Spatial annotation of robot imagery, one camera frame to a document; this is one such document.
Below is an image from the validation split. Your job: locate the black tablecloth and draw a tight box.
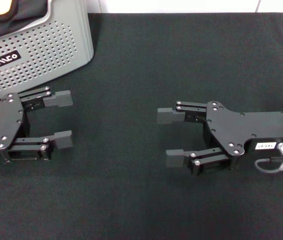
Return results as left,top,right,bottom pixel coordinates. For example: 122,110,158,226
0,12,283,240

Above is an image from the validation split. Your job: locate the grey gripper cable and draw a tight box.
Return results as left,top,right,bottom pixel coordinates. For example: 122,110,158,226
253,156,283,174

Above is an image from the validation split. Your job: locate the grey perforated storage box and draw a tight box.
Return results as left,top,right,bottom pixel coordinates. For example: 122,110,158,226
0,0,95,106

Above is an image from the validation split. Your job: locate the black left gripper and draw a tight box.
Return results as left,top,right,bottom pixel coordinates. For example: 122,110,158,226
0,86,74,164

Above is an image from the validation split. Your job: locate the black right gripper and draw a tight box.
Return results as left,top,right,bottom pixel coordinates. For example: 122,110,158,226
157,100,283,176

